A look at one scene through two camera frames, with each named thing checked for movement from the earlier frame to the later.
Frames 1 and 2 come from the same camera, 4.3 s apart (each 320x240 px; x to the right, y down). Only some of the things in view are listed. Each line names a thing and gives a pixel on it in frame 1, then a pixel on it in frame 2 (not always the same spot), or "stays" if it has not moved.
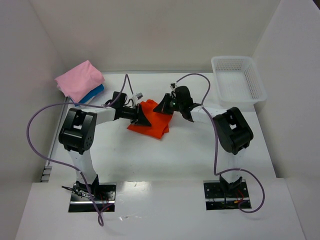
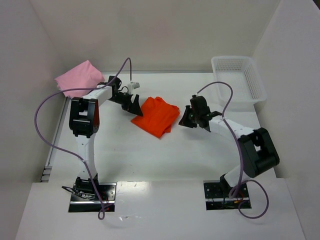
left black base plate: (104, 193) stays
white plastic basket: (239, 83) stays
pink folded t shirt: (77, 82) stays
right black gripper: (168, 105) → (193, 118)
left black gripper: (137, 115) → (128, 102)
